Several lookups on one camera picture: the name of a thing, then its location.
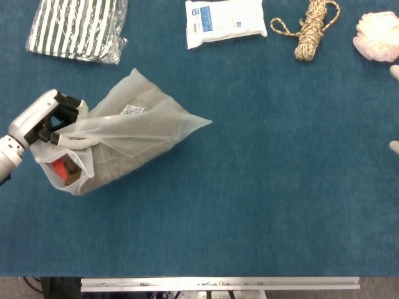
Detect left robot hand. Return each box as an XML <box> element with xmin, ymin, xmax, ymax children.
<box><xmin>8</xmin><ymin>89</ymin><xmax>98</xmax><ymax>151</ymax></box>

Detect translucent white plastic bag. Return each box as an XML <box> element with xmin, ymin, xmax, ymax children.
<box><xmin>30</xmin><ymin>67</ymin><xmax>213</xmax><ymax>196</ymax></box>

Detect green white striped bagged clothes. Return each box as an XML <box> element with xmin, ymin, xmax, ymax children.
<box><xmin>26</xmin><ymin>0</ymin><xmax>129</xmax><ymax>65</ymax></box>

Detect white pouch with blue label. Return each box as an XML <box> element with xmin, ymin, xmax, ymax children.
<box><xmin>185</xmin><ymin>0</ymin><xmax>268</xmax><ymax>50</ymax></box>

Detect blue felt table mat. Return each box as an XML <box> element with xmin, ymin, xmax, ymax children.
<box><xmin>0</xmin><ymin>0</ymin><xmax>399</xmax><ymax>278</ymax></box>

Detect black floor cables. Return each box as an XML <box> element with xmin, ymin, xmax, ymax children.
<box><xmin>22</xmin><ymin>276</ymin><xmax>44</xmax><ymax>294</ymax></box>

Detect aluminium profile rail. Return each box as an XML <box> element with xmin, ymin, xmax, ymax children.
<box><xmin>80</xmin><ymin>276</ymin><xmax>361</xmax><ymax>293</ymax></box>

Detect beige speckled rope bundle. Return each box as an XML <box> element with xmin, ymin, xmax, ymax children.
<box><xmin>269</xmin><ymin>0</ymin><xmax>341</xmax><ymax>61</ymax></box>

